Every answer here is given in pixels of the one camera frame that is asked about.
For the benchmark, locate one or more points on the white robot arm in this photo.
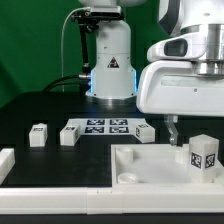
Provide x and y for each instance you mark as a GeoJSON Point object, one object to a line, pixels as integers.
{"type": "Point", "coordinates": [112, 78]}

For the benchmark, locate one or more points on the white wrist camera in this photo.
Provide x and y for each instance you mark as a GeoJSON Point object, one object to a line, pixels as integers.
{"type": "Point", "coordinates": [185, 47]}

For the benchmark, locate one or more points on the white left fence wall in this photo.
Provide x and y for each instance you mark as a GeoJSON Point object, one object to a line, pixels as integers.
{"type": "Point", "coordinates": [7, 161]}

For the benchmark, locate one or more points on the white square tabletop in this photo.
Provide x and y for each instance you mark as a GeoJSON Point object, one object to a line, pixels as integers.
{"type": "Point", "coordinates": [154, 164]}

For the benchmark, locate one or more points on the white fence wall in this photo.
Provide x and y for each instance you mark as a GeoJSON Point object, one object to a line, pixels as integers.
{"type": "Point", "coordinates": [189, 199]}
{"type": "Point", "coordinates": [7, 161]}

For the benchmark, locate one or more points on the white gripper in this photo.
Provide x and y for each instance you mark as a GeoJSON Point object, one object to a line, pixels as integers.
{"type": "Point", "coordinates": [171, 87]}

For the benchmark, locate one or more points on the black camera on stand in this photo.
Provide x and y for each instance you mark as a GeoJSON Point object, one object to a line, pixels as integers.
{"type": "Point", "coordinates": [98, 12]}

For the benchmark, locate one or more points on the white front fence wall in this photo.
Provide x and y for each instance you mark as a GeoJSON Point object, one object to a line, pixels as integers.
{"type": "Point", "coordinates": [189, 199]}

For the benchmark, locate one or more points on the white marker sheet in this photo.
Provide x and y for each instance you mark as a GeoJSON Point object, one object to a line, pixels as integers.
{"type": "Point", "coordinates": [104, 126]}

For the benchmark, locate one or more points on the black camera stand pole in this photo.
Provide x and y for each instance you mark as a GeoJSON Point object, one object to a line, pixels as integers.
{"type": "Point", "coordinates": [86, 65]}

